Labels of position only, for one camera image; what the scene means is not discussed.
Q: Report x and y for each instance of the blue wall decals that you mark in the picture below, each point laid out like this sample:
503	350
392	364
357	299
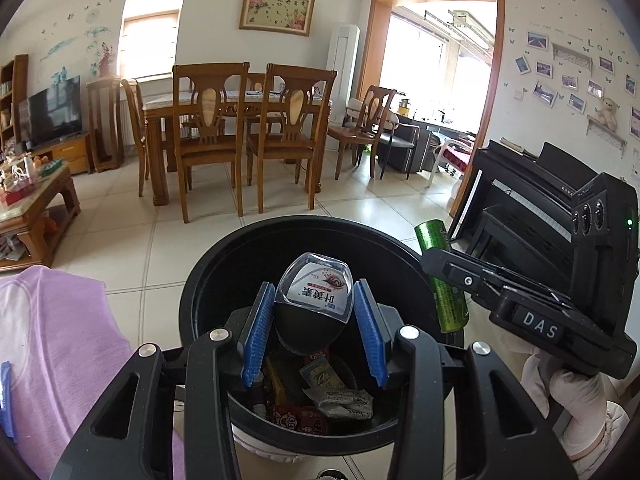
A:
65	45

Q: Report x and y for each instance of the white wall shelf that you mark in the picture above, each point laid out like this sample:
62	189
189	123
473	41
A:
607	132

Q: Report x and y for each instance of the clutter on coffee table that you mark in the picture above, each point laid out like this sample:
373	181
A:
20	175

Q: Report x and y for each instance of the blue packet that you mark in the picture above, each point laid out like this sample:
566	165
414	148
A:
5	400

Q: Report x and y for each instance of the green foil tube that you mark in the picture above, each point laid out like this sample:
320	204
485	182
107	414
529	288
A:
430	235

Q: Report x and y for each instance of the bright window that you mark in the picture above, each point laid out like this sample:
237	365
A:
150	35

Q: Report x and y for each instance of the black armchair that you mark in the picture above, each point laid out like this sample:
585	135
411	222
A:
405	152

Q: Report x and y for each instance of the wooden television cabinet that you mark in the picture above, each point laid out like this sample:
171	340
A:
75	152

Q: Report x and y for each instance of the white radiator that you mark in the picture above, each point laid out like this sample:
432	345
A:
130	120

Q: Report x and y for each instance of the teddy bear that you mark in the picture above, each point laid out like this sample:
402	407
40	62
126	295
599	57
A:
606	110

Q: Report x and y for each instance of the white plastic chair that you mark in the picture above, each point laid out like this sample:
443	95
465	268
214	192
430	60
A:
442	152

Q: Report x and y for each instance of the red flower arrangement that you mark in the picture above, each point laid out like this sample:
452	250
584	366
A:
106	62

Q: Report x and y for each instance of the framed floral picture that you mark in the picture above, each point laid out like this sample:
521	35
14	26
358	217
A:
275	10

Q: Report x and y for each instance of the tall wooden plant stand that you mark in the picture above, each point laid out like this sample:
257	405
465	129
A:
105	110

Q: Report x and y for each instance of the wooden dining table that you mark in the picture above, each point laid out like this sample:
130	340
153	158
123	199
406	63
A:
155	110

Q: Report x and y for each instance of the black television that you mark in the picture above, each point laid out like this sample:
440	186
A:
50	110

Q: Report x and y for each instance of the black piano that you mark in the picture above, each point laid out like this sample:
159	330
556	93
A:
525	175

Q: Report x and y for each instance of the red snack box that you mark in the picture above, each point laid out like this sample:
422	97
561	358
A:
295	417

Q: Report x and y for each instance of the white floor air conditioner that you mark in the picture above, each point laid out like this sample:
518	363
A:
342	60

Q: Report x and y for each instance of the group of wall photo frames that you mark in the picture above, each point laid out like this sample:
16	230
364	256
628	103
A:
537	40

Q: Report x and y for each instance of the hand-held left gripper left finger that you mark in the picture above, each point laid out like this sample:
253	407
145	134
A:
257	340

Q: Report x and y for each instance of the person's right hand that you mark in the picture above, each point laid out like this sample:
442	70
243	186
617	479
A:
575	400

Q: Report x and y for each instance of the purple tablecloth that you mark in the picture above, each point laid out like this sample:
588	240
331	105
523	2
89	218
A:
60	350

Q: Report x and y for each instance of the wooden coffee table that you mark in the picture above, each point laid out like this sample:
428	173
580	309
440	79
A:
45	200

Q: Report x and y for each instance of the black trash bin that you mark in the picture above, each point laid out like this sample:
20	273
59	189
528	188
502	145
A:
220	270

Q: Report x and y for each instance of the wooden bookshelf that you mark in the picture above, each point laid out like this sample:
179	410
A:
20	75

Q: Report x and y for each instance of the silver wrapper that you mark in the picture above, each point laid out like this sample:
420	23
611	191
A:
340	400

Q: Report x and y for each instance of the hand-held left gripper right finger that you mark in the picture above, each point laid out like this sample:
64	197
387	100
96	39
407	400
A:
370	335

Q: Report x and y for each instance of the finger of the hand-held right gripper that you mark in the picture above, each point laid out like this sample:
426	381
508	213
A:
450	270

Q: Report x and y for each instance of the yellow snack packet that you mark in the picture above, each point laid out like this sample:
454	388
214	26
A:
317	372

